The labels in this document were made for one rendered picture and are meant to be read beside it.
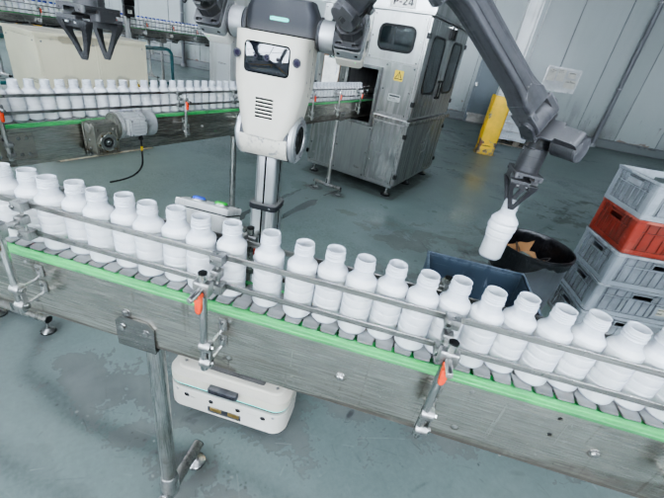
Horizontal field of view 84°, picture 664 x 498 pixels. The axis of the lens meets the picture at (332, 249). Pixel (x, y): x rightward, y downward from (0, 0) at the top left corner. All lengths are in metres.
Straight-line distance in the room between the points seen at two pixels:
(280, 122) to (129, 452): 1.38
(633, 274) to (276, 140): 2.37
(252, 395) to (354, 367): 0.88
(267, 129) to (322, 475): 1.33
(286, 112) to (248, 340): 0.74
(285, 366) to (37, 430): 1.34
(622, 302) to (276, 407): 2.31
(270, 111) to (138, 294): 0.70
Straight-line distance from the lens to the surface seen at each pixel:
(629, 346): 0.82
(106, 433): 1.90
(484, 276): 1.32
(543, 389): 0.84
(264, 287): 0.76
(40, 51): 4.62
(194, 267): 0.80
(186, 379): 1.71
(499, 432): 0.88
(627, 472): 1.00
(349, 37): 1.22
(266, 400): 1.60
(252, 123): 1.30
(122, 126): 2.17
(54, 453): 1.91
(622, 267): 2.89
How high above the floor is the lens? 1.50
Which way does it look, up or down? 29 degrees down
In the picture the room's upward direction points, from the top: 10 degrees clockwise
